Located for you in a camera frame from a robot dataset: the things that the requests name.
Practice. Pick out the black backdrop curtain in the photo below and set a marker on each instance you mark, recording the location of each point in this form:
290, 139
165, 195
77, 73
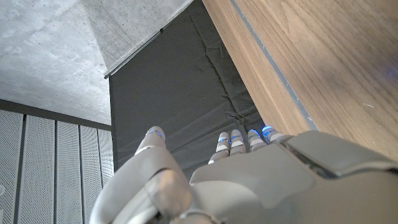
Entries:
174, 87

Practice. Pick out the metal backdrop crossbar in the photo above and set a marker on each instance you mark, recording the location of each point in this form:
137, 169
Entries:
133, 53

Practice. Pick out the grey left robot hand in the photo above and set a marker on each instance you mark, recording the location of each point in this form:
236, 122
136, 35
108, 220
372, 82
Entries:
280, 186

